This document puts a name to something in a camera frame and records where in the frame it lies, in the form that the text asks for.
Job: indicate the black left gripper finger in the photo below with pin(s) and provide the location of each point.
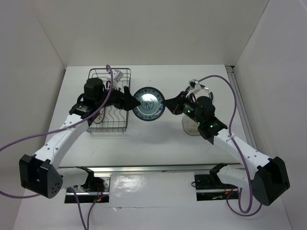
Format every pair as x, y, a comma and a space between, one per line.
127, 94
130, 104

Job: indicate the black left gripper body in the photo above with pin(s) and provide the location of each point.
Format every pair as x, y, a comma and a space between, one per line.
115, 99

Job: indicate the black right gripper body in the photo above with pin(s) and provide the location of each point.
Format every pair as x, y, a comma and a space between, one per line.
187, 107

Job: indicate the clear glass plate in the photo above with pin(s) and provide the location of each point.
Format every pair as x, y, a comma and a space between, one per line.
189, 126

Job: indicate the blue patterned plate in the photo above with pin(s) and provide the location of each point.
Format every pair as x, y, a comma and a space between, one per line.
151, 107

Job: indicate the white plate teal red rim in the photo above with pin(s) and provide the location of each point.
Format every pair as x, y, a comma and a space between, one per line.
207, 92

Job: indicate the white plate orange sunburst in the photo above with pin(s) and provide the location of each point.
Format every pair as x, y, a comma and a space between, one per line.
99, 119

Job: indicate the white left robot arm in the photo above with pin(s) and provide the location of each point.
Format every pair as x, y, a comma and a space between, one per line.
39, 172

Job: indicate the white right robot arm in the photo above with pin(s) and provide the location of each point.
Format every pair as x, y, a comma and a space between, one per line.
267, 177

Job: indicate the grey wire dish rack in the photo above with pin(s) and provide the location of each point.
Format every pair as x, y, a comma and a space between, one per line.
115, 121

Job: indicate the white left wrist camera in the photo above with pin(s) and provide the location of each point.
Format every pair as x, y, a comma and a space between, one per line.
117, 75

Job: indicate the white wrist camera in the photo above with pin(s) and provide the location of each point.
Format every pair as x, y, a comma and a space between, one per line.
194, 87
117, 75

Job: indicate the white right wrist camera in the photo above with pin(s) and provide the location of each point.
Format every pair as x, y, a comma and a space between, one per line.
194, 87

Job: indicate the aluminium side rail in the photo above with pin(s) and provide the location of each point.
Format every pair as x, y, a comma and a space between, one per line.
241, 108

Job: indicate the aluminium front rail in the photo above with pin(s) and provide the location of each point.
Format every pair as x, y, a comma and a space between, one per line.
152, 168

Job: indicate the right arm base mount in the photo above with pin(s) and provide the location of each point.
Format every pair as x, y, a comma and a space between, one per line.
208, 190

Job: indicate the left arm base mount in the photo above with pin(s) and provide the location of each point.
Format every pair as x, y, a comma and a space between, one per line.
97, 190

